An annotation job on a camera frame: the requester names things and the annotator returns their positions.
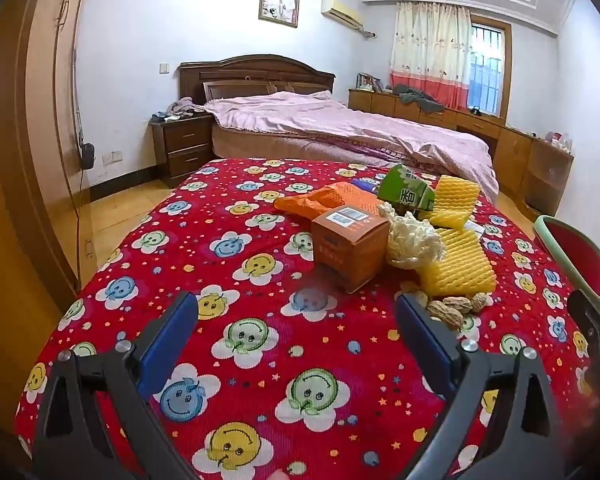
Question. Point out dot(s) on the barred window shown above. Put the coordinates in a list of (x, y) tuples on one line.
[(487, 75)]

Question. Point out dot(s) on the dark wooden nightstand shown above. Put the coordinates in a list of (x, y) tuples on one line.
[(185, 145)]

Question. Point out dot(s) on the small white paper packet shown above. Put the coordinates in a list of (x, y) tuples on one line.
[(475, 230)]

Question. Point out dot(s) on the brown cardboard box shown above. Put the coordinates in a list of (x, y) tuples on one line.
[(347, 255)]

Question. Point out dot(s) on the bed mattress base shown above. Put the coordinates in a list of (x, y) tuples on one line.
[(260, 147)]

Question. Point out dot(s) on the dark grey clothes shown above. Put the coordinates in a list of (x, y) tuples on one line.
[(417, 96)]

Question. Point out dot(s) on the long light wooden cabinet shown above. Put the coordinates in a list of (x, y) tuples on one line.
[(510, 152)]

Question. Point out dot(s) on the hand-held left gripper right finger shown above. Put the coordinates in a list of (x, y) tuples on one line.
[(425, 340)]

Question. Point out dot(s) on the white wall outlet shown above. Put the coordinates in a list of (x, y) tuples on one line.
[(111, 158)]

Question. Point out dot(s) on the bed with pink blanket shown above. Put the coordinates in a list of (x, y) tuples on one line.
[(355, 130)]

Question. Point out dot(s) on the wooden corner shelf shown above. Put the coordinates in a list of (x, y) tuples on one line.
[(550, 175)]

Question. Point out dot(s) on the black power adapter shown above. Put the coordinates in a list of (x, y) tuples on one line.
[(87, 156)]

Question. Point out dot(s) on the small white blue tube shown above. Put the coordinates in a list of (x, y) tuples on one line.
[(365, 186)]

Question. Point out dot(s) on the dark wooden headboard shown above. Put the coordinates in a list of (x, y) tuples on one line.
[(255, 72)]

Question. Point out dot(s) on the yellow foam fruit net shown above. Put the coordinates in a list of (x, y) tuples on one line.
[(455, 195), (460, 265)]

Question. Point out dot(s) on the pink crumpled clothes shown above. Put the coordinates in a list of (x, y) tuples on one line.
[(185, 106)]

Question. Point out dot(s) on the wall air conditioner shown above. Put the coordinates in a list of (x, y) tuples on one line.
[(342, 12)]

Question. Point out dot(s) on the orange plastic bag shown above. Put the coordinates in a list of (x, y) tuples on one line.
[(305, 202)]

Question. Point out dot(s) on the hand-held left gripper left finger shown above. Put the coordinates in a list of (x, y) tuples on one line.
[(167, 345)]

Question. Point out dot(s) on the green carton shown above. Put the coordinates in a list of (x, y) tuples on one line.
[(405, 190)]

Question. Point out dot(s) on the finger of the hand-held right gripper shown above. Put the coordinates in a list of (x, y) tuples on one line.
[(586, 312)]

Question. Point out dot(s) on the red smiley flower blanket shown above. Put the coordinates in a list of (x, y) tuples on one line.
[(280, 360)]

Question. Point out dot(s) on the small white and red jars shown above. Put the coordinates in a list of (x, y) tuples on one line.
[(559, 142)]

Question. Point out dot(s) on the light wooden wardrobe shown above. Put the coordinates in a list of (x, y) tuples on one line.
[(30, 135)]

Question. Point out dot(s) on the red bin with green rim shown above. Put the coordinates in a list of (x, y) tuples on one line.
[(575, 255)]

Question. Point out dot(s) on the small dark item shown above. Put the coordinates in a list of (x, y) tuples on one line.
[(160, 116)]

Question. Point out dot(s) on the cream and pink curtain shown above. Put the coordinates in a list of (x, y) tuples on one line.
[(430, 50)]

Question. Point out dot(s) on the white foam net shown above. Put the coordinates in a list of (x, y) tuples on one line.
[(415, 240)]

